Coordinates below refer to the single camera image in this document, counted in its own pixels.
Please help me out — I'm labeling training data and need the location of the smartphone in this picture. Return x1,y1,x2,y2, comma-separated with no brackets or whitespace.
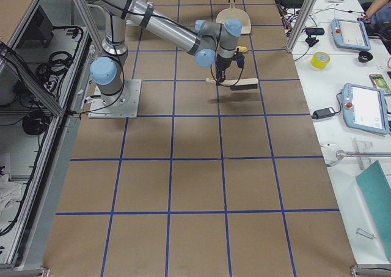
369,74,390,95

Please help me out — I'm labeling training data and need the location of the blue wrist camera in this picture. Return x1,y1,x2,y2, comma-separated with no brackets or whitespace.
235,52,245,69

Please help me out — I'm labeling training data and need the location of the yellow potato-like bread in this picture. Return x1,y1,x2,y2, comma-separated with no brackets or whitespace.
236,46,248,53

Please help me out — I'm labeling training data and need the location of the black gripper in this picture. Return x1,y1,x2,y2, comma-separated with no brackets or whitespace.
214,56,234,81

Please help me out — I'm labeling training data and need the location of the yellow tape roll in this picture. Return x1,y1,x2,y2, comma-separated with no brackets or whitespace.
310,51,331,70

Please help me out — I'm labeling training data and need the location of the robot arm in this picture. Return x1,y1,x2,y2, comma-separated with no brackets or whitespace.
100,0,242,87

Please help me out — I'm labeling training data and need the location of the upper teach pendant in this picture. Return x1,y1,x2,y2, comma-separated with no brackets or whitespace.
331,18,371,51

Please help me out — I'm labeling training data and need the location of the lower teach pendant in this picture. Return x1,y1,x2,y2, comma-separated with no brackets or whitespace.
342,83,390,135

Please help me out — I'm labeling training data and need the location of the teach pendant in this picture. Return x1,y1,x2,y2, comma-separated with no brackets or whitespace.
342,83,390,135
331,18,371,51

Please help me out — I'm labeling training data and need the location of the aluminium frame post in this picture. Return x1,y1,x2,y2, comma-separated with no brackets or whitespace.
286,0,316,53

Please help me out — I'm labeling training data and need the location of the person forearm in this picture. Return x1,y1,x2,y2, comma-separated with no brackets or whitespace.
365,0,390,18

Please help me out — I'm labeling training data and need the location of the white cloth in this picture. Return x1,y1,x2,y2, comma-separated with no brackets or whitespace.
0,153,24,220

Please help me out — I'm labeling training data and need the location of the white dustpan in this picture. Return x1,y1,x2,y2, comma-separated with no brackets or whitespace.
216,0,252,35

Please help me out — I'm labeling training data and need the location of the black power adapter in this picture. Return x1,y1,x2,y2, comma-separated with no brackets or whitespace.
311,107,340,120

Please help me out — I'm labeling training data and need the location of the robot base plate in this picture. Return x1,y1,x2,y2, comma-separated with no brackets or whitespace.
88,79,142,119

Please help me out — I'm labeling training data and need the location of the teal board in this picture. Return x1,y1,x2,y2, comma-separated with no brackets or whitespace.
356,161,390,255

